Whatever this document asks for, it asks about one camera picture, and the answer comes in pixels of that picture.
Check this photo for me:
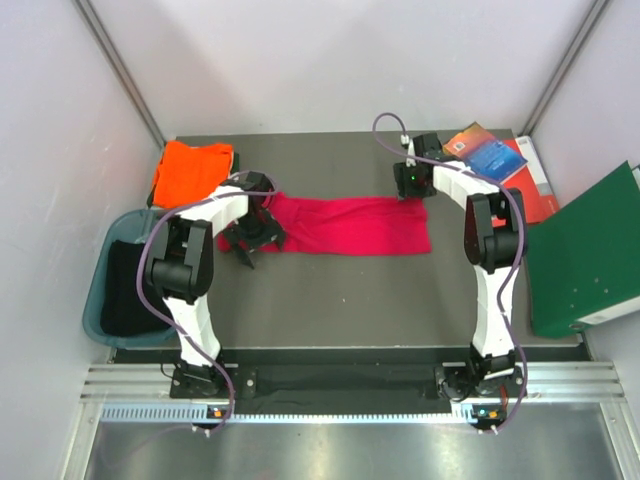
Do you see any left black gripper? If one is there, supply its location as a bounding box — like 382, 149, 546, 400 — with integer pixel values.
223, 209, 285, 266

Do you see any red t shirt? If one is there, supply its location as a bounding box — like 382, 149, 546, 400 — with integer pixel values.
215, 190, 433, 258

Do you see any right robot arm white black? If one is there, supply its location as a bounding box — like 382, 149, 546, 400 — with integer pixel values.
393, 159, 526, 402

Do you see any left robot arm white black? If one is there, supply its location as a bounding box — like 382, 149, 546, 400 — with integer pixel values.
136, 171, 286, 399

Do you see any blue orange book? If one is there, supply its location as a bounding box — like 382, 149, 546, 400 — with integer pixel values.
443, 122, 535, 193

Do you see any folded orange t shirt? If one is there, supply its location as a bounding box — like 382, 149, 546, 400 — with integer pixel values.
150, 140, 234, 209

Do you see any teal plastic basin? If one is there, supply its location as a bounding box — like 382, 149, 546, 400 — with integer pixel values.
82, 209, 176, 350

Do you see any red book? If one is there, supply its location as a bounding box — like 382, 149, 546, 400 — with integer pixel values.
513, 138, 558, 224

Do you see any black garment in basin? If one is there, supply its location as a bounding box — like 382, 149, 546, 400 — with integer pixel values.
100, 240, 169, 338

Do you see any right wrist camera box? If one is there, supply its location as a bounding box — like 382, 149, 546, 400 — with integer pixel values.
408, 132, 444, 160

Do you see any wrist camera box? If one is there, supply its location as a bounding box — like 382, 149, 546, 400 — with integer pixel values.
408, 132, 444, 160
240, 171, 277, 196

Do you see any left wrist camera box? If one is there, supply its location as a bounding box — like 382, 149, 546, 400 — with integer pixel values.
240, 171, 277, 196

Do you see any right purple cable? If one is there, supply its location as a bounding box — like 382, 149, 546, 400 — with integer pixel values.
372, 112, 530, 435

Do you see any purple cable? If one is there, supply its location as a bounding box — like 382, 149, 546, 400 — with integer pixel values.
135, 170, 281, 437
372, 112, 530, 435

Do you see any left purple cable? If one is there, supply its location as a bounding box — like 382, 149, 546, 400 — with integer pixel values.
135, 170, 281, 437

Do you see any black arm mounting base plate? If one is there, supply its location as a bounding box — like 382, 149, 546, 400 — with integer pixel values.
170, 347, 523, 416

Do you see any green ring binder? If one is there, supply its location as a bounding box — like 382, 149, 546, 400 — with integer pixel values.
526, 161, 639, 338

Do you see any grey slotted cable duct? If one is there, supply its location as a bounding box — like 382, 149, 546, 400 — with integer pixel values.
101, 403, 499, 425

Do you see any aluminium frame rail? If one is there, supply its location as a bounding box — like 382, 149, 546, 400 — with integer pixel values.
60, 361, 639, 479

